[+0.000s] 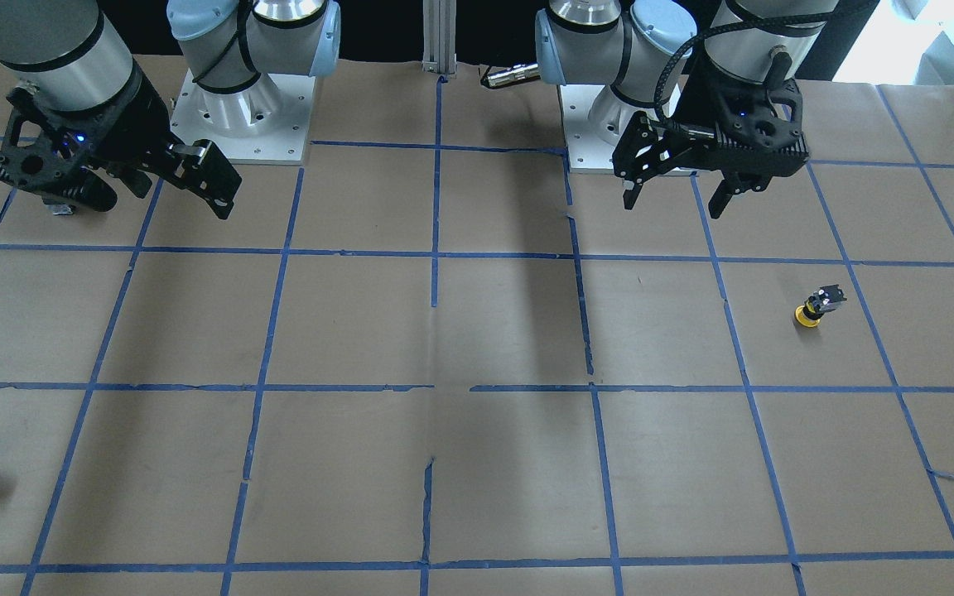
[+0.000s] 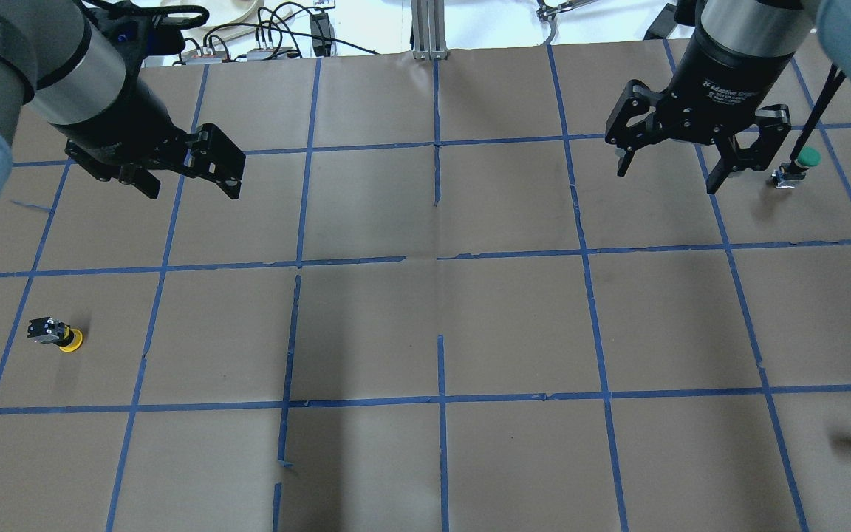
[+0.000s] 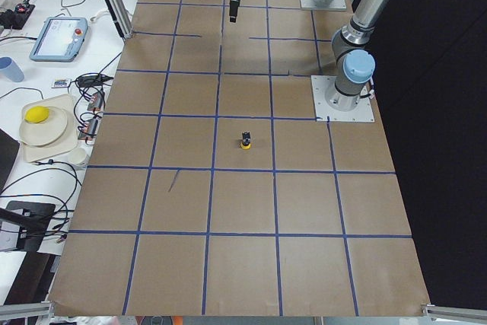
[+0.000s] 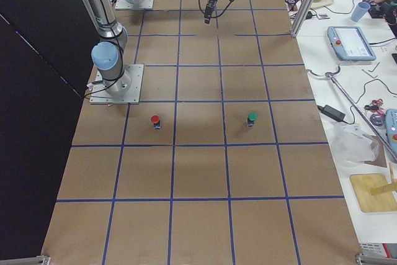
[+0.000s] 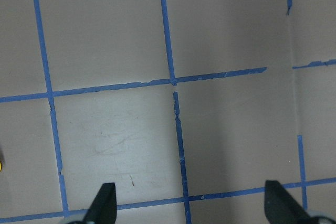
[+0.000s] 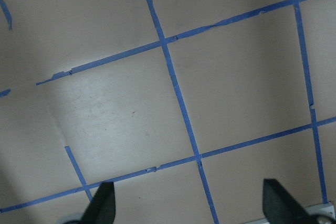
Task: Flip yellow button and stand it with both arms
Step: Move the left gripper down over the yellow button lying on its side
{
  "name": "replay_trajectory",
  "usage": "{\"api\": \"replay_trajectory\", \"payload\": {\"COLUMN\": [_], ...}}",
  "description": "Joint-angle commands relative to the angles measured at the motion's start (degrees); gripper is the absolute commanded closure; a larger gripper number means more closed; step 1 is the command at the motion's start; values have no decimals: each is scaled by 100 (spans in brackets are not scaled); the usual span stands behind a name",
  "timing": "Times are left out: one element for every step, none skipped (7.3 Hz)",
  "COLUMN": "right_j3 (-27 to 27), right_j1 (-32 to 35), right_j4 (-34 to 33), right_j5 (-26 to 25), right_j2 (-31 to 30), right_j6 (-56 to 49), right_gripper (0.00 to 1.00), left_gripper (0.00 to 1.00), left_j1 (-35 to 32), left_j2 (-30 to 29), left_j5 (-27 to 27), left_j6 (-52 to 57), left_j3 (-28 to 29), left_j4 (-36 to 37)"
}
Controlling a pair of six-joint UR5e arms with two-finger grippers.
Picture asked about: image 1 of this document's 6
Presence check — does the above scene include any yellow push button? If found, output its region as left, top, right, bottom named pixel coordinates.
left=794, top=284, right=847, bottom=329

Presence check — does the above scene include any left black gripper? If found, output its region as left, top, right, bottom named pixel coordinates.
left=612, top=58, right=811, bottom=219

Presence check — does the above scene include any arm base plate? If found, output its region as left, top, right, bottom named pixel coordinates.
left=171, top=71, right=320, bottom=166
left=557, top=84, right=655, bottom=175

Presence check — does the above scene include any aluminium frame post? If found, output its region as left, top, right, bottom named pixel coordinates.
left=422, top=0, right=457, bottom=78

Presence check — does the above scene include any black braided cable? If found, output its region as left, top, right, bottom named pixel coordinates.
left=653, top=0, right=879, bottom=133

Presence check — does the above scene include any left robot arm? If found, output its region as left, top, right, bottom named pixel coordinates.
left=481, top=1, right=845, bottom=219

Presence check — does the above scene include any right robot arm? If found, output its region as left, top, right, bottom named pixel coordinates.
left=0, top=1, right=342, bottom=220

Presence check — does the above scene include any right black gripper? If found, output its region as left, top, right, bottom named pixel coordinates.
left=0, top=65, right=242, bottom=220

